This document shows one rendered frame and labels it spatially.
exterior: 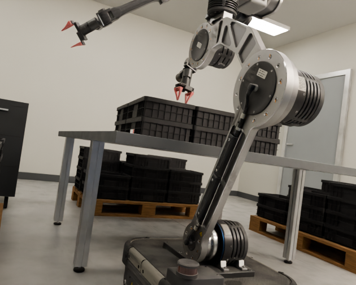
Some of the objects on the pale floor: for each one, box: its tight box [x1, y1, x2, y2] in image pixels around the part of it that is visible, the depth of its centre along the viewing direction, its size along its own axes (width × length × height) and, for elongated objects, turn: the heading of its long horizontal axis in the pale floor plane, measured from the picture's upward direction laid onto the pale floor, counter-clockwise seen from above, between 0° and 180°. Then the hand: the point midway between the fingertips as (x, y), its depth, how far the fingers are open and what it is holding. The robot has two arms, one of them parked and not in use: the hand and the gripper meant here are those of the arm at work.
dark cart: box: [0, 96, 29, 208], centre depth 290 cm, size 62×45×90 cm
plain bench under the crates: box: [53, 131, 356, 273], centre depth 216 cm, size 160×160×70 cm
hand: (182, 100), depth 194 cm, fingers open, 6 cm apart
